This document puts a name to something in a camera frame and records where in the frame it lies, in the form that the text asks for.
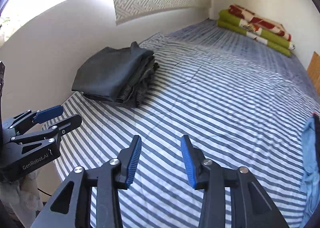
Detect black cable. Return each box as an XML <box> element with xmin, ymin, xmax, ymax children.
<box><xmin>37</xmin><ymin>187</ymin><xmax>53</xmax><ymax>197</ymax></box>

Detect wooden slatted rack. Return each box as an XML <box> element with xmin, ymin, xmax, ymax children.
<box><xmin>306</xmin><ymin>52</ymin><xmax>320</xmax><ymax>91</ymax></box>

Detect light blue garment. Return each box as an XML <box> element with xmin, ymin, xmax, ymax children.
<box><xmin>300</xmin><ymin>115</ymin><xmax>320</xmax><ymax>226</ymax></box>

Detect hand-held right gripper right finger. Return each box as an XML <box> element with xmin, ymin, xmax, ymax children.
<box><xmin>181</xmin><ymin>135</ymin><xmax>290</xmax><ymax>228</ymax></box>

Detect person's left forearm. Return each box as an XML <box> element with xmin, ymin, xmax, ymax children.
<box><xmin>0</xmin><ymin>169</ymin><xmax>40</xmax><ymax>218</ymax></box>

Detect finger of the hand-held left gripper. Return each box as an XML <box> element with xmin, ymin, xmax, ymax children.
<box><xmin>10</xmin><ymin>114</ymin><xmax>83</xmax><ymax>154</ymax></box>
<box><xmin>11</xmin><ymin>105</ymin><xmax>64</xmax><ymax>133</ymax></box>

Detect folded green red blanket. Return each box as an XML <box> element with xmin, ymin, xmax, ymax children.
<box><xmin>216</xmin><ymin>4</ymin><xmax>295</xmax><ymax>58</ymax></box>

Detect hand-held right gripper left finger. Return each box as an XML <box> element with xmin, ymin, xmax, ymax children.
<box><xmin>30</xmin><ymin>135</ymin><xmax>142</xmax><ymax>228</ymax></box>

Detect blue white striped bed sheet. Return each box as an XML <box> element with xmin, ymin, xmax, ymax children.
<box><xmin>41</xmin><ymin>19</ymin><xmax>320</xmax><ymax>228</ymax></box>

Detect dark grey drawstring shorts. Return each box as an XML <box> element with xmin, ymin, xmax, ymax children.
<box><xmin>71</xmin><ymin>41</ymin><xmax>155</xmax><ymax>103</ymax></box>

